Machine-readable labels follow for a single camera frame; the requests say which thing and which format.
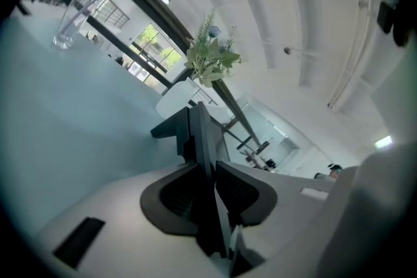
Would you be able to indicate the ceiling sprinkler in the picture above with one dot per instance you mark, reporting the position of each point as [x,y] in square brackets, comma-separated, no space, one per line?
[287,49]

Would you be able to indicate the clear glass vase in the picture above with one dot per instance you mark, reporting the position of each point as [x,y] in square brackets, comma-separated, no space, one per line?
[70,26]

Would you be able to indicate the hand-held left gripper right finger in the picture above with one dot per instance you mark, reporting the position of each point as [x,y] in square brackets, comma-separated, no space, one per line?
[241,192]

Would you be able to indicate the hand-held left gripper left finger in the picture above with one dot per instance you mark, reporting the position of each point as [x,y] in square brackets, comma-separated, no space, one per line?
[169,202]

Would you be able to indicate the bright window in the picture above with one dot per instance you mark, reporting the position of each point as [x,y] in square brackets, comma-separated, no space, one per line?
[156,49]

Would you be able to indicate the green artificial flower bunch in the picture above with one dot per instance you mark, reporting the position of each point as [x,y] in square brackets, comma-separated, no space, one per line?
[210,58]

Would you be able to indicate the white round vase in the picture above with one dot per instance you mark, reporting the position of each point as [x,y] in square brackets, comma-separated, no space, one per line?
[177,101]

